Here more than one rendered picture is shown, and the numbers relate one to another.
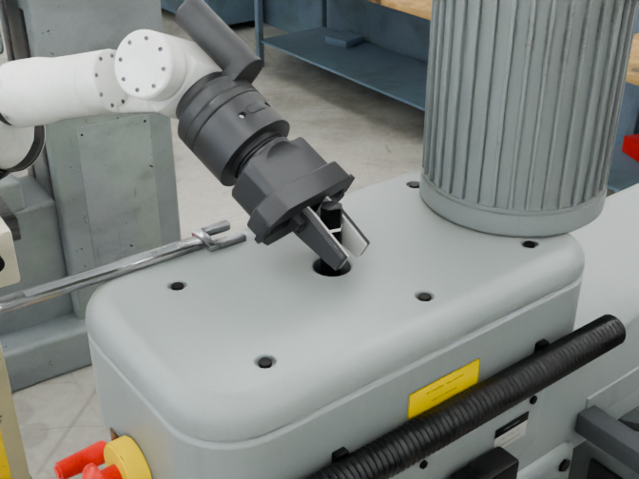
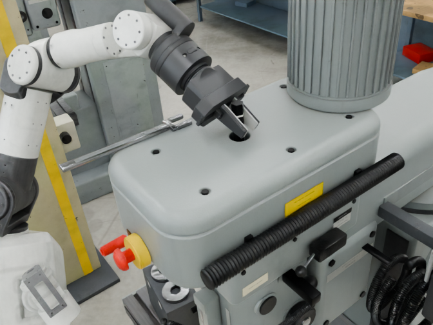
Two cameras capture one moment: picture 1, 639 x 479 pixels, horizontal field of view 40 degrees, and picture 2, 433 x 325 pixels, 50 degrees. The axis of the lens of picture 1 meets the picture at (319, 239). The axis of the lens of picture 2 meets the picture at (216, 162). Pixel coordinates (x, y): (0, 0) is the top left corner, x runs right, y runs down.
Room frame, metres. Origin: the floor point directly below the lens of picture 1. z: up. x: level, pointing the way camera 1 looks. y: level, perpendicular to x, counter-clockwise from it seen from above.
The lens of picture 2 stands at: (0.03, -0.01, 2.33)
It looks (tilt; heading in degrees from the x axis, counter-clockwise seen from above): 35 degrees down; 4
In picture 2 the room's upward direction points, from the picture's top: 5 degrees counter-clockwise
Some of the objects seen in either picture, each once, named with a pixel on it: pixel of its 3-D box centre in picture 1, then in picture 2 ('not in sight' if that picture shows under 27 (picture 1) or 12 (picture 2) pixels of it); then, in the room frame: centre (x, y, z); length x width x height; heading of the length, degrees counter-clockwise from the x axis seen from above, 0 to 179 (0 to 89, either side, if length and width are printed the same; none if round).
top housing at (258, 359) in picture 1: (342, 328); (247, 169); (0.73, -0.02, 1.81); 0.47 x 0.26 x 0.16; 127
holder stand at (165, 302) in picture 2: not in sight; (173, 298); (1.08, 0.25, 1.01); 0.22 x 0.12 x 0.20; 29
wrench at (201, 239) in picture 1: (125, 265); (127, 142); (0.72, 0.18, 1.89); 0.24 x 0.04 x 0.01; 125
